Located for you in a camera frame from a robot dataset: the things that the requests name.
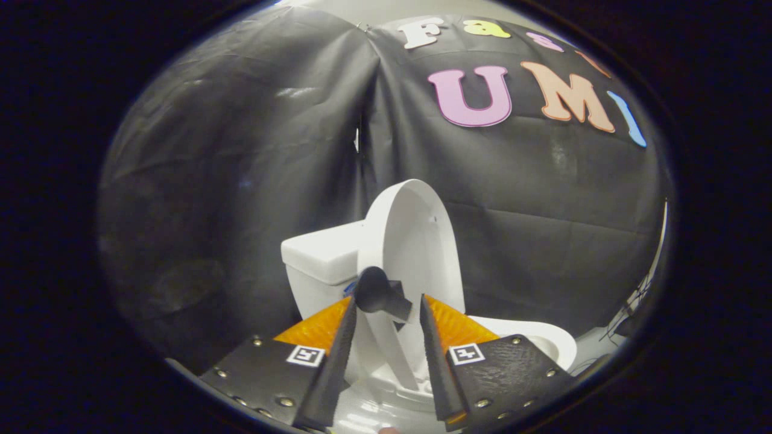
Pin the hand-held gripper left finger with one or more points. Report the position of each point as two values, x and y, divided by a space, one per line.
332 367

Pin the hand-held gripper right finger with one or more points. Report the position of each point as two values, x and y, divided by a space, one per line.
437 367

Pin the white toilet lid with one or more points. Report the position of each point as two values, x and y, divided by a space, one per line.
416 241

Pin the white toilet bowl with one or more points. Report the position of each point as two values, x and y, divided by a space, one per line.
386 407

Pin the white toilet seat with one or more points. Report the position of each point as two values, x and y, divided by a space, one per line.
543 334

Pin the white toilet tank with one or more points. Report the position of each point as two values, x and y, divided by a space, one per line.
319 253

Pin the black backdrop cloth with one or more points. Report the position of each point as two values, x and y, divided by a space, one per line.
241 181

